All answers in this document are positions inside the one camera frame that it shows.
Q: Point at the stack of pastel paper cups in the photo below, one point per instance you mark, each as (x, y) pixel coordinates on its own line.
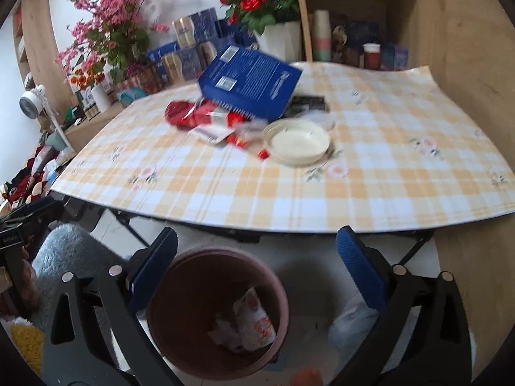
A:
(321, 36)

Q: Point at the red woven basket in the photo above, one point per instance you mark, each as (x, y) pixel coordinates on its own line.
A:
(139, 80)

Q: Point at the stack of blue gift boxes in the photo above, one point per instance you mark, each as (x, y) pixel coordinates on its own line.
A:
(193, 28)

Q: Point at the white orange crumpled wrapper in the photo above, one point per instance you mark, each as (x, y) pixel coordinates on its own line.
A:
(253, 321)

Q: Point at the brown plastic trash bin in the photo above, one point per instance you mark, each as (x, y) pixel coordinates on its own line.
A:
(189, 289)

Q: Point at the small red wrapper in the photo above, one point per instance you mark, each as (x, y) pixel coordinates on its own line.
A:
(263, 154)

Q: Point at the wooden shelf unit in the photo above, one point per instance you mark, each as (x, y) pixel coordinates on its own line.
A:
(304, 16)

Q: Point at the dark brown jar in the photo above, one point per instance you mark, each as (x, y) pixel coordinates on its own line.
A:
(355, 57)

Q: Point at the white crumpled paper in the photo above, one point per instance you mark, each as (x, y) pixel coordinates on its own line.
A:
(223, 329)

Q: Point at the small blue box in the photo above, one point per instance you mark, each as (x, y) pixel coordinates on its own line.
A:
(394, 57)

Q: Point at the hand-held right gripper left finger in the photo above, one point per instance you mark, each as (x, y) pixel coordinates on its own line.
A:
(155, 265)

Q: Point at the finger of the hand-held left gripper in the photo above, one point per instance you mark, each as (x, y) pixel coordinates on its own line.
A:
(44, 209)

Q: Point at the wooden side shelf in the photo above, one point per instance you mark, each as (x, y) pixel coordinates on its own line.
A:
(38, 40)

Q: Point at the red foil wrapper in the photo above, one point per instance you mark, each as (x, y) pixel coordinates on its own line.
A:
(179, 113)

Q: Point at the person's left leg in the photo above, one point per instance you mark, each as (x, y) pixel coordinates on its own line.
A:
(72, 249)

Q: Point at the red cup with white lid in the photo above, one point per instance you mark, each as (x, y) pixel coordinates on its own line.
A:
(371, 58)

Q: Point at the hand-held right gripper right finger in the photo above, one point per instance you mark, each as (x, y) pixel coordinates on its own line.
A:
(362, 265)

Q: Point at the red rose plant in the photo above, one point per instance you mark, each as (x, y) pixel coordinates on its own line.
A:
(253, 4)

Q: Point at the white desk fan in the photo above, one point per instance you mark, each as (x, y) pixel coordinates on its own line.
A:
(32, 102)

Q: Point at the white angular vase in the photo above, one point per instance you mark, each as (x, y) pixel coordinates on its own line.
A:
(281, 42)

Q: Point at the dark blue box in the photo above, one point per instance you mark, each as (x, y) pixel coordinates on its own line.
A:
(364, 32)

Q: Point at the red white snack wrapper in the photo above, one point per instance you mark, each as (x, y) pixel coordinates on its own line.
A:
(209, 116)

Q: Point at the black tissue packet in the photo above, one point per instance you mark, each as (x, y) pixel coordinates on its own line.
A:
(308, 103)

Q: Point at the pink artificial blossom branches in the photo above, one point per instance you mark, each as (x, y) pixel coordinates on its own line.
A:
(108, 8)

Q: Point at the orange artificial flowers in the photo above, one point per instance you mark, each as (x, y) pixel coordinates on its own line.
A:
(86, 77)

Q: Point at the clear plastic lid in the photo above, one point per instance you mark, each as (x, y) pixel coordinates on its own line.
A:
(322, 120)

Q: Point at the pile of colourful fabric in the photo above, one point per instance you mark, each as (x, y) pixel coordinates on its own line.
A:
(36, 169)

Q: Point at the person's left hand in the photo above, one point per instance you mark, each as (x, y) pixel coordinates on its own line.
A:
(30, 285)

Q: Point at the blue cardboard box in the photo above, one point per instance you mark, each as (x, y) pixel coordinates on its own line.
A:
(249, 76)

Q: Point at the yellow plaid tablecloth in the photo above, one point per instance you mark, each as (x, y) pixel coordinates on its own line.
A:
(362, 169)

